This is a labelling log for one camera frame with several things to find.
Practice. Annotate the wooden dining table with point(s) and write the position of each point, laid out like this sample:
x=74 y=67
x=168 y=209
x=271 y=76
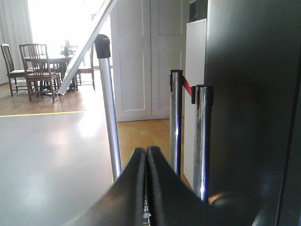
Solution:
x=59 y=63

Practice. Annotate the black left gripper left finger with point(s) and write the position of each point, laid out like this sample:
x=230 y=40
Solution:
x=122 y=204

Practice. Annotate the red stanchion belt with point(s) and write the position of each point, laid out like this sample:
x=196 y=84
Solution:
x=186 y=85

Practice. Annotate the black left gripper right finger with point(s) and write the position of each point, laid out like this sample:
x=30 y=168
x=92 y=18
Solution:
x=172 y=203

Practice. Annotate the fridge door with shelves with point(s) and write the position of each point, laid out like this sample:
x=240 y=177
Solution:
x=253 y=62

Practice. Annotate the wooden chairs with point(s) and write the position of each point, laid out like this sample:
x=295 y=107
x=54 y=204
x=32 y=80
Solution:
x=40 y=80

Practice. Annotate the silver sign stand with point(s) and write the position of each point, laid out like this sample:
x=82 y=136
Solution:
x=102 y=46

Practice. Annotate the white curtain in dining area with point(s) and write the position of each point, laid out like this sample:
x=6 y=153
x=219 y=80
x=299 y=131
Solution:
x=15 y=27

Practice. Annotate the white panel door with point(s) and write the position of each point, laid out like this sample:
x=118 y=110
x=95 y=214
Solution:
x=148 y=40

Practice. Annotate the chrome stanchion post far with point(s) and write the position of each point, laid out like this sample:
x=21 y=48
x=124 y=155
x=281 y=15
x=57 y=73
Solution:
x=176 y=120

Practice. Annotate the chrome stanchion post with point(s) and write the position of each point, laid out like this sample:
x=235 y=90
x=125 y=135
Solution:
x=176 y=120
x=202 y=98

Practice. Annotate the chrome stanchion post near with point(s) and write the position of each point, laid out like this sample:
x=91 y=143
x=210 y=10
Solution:
x=202 y=98

